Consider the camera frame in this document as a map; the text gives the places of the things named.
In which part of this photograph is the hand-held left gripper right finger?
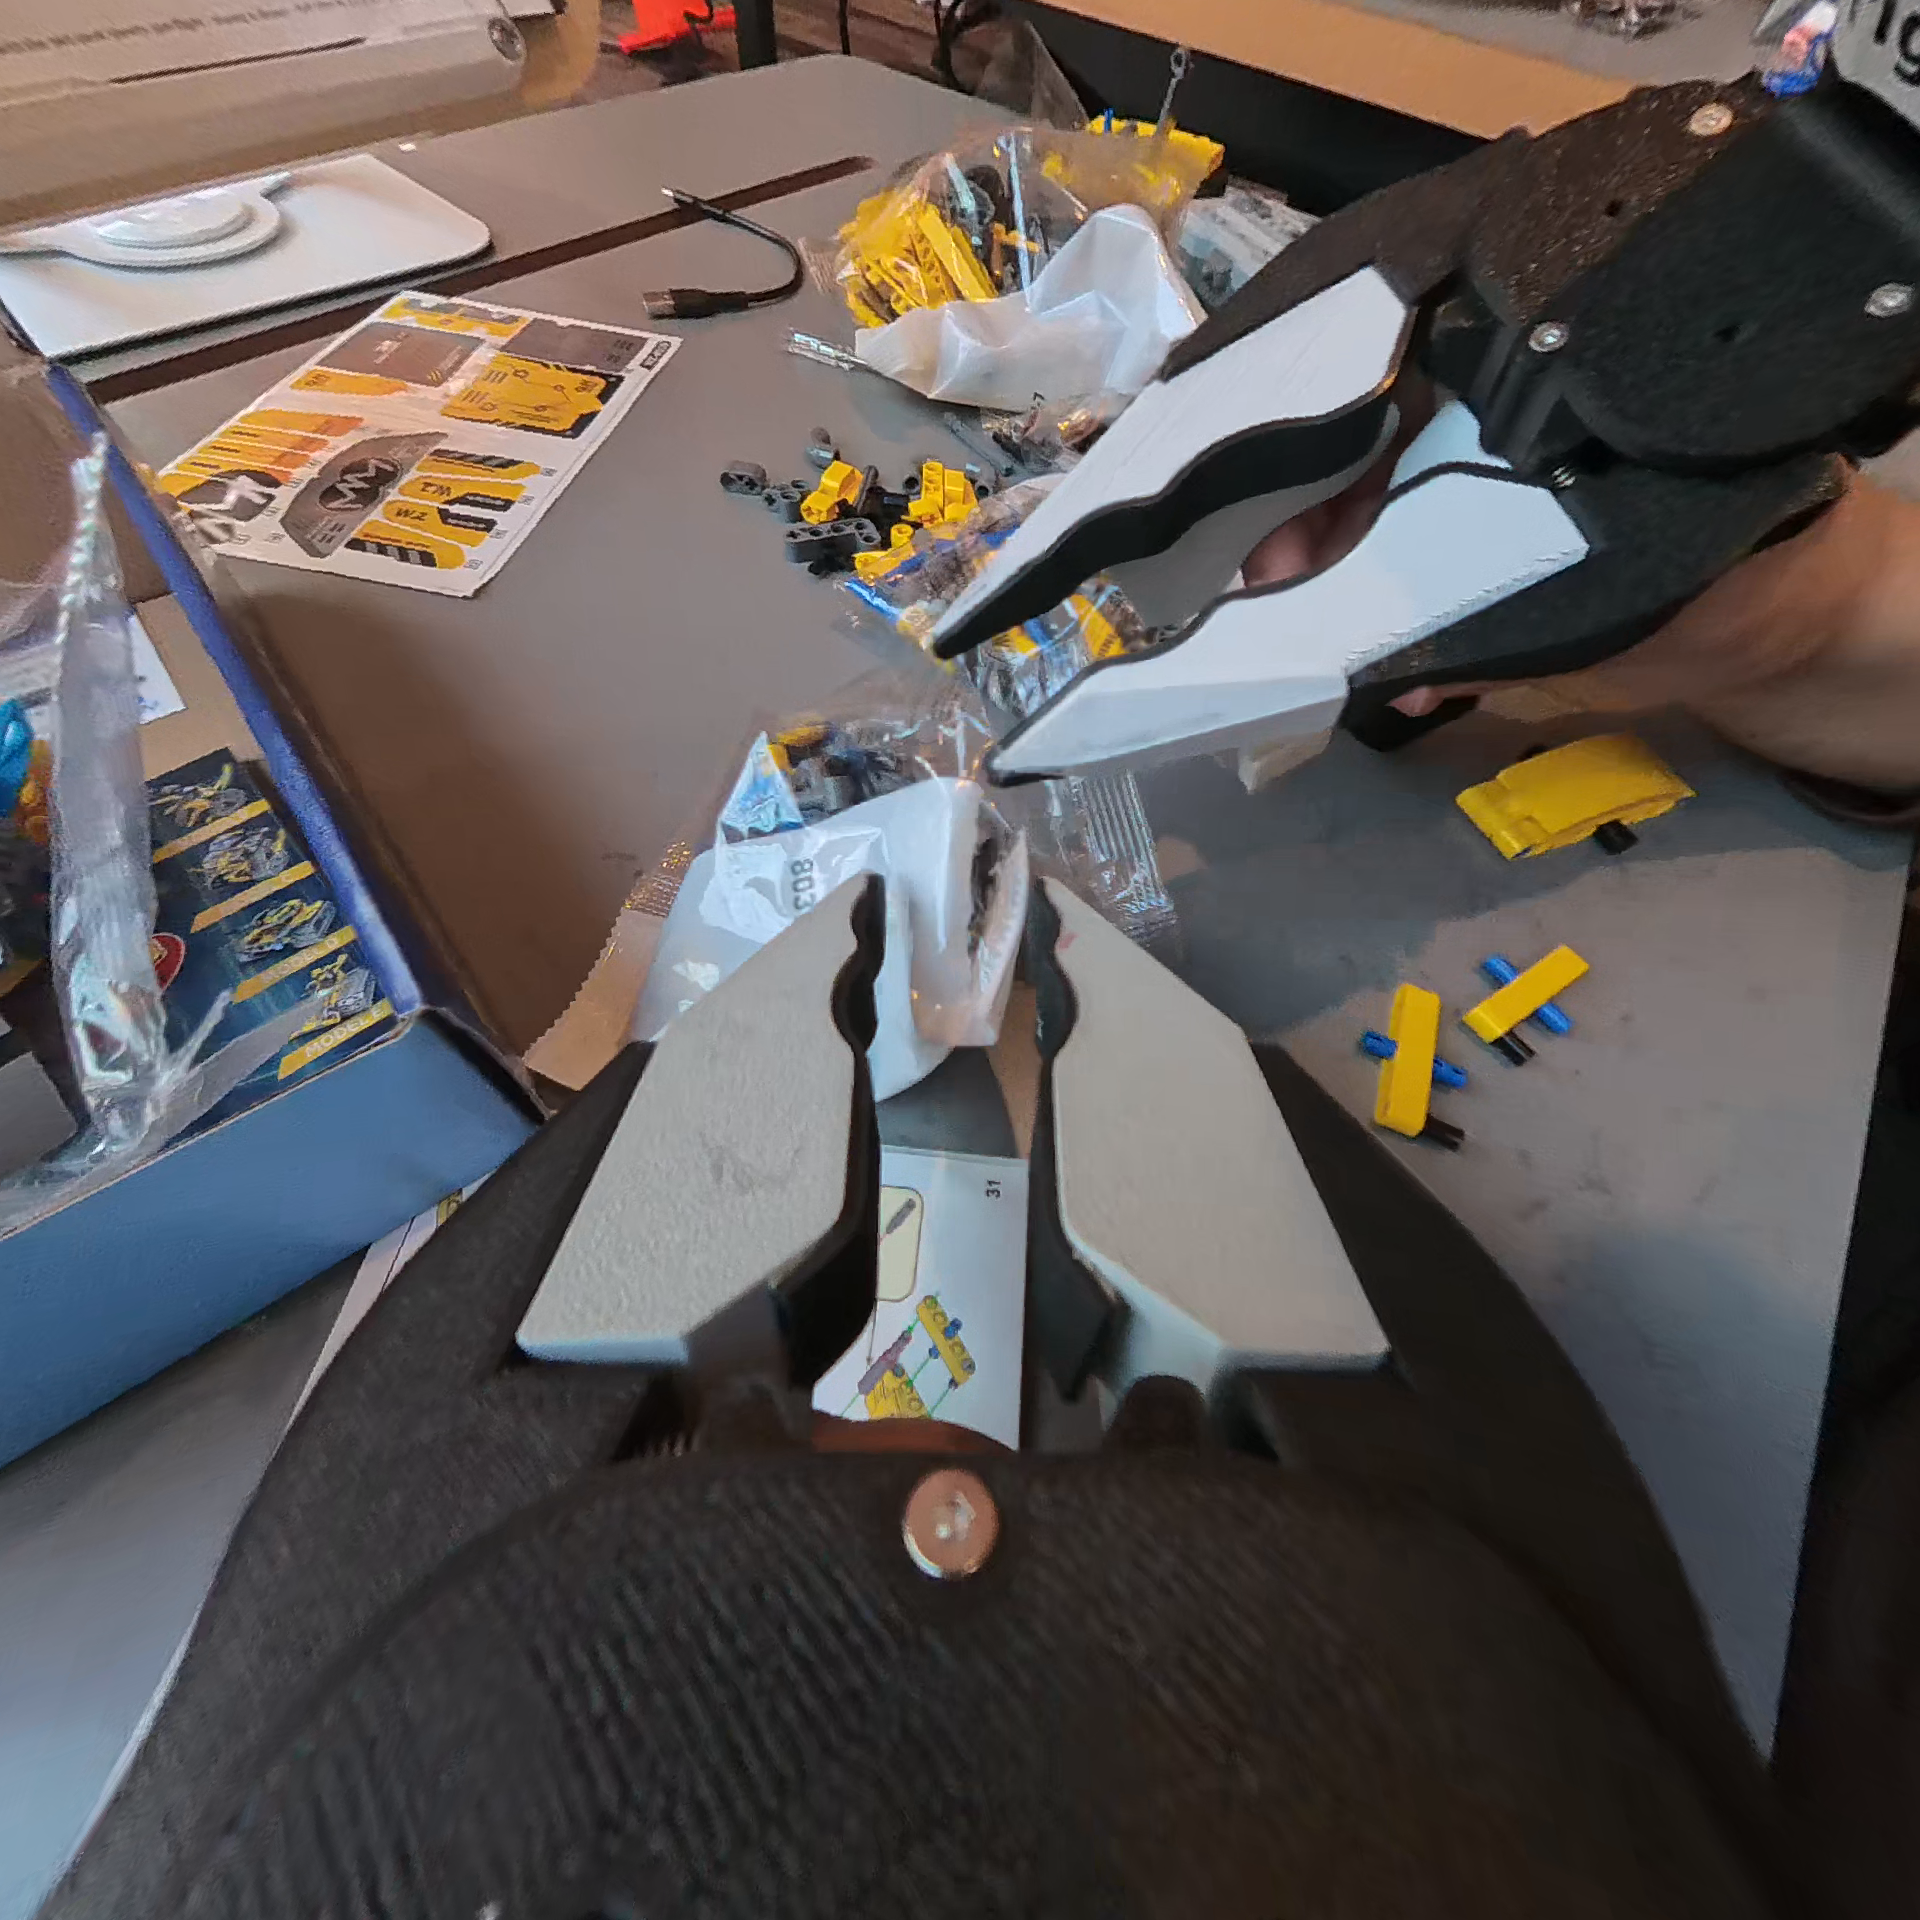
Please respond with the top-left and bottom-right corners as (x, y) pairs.
(1027, 879), (1395, 1401)

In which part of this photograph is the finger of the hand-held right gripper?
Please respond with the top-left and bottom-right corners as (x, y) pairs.
(982, 456), (1595, 789)
(931, 266), (1419, 662)

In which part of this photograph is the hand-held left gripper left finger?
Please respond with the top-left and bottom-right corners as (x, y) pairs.
(516, 873), (886, 1389)

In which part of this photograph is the clear bag of dark parts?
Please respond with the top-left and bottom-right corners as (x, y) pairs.
(525, 717), (1186, 1108)

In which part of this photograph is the yellow curved panel piece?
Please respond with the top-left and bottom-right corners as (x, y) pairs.
(1456, 732), (1696, 858)

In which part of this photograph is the person's right forearm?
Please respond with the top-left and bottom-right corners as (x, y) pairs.
(1755, 450), (1920, 825)

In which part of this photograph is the person's right hand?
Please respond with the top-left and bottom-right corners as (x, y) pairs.
(1388, 510), (1846, 767)

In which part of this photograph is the short yellow beam with pins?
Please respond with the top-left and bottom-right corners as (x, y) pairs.
(1361, 982), (1470, 1153)

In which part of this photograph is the instruction booklet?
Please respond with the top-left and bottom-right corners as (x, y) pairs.
(345, 1048), (1038, 1456)

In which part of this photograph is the clear bag of yellow parts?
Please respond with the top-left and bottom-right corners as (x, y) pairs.
(817, 111), (1321, 413)

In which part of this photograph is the pile of loose toy parts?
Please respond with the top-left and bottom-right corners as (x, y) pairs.
(720, 428), (1156, 706)

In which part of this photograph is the long yellow beam with pins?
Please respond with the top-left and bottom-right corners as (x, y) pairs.
(1462, 943), (1594, 1068)

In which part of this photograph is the wooden table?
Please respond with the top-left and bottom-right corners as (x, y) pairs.
(1036, 0), (1772, 136)

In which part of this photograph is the blue robot kit box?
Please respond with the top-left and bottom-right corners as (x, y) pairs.
(0, 322), (544, 1465)

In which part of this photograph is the clear bag with blue part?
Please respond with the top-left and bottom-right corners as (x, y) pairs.
(0, 433), (197, 1173)

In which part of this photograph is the yellow black sticker sheet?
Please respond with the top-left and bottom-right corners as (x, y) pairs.
(157, 293), (683, 598)

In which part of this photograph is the white flat stand base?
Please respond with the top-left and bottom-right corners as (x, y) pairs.
(0, 151), (493, 361)

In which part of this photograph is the toy brick instruction poster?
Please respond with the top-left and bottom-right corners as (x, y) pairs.
(0, 0), (565, 108)

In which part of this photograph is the black USB cable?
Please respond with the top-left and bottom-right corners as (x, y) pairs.
(644, 186), (800, 320)

